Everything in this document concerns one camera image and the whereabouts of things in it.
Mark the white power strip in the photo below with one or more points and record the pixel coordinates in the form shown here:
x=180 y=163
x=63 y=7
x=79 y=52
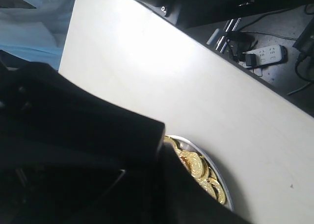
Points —
x=267 y=56

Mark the black power adapter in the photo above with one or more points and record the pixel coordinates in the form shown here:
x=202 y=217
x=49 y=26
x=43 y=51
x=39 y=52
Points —
x=250 y=60

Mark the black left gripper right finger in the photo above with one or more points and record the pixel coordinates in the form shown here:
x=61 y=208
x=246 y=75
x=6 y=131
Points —
x=176 y=198

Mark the round steel plate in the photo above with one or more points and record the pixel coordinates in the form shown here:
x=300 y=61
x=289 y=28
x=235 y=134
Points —
x=202 y=168

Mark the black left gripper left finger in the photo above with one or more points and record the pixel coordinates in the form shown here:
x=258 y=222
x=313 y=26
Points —
x=96 y=157

